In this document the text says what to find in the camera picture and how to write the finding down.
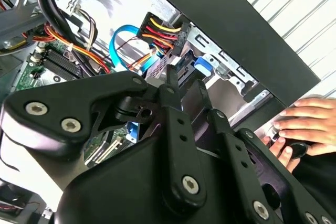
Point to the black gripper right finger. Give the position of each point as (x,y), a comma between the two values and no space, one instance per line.
(236,155)

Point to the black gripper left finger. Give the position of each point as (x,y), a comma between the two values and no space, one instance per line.
(52,95)

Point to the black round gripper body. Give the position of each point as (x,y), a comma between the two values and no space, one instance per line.
(126,192)

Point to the small round black tool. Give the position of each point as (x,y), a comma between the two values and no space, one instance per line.
(298,151)

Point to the hard disk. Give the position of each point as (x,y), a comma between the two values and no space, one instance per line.
(203,67)

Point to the person's bare hand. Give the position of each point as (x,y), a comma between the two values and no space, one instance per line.
(309,119)

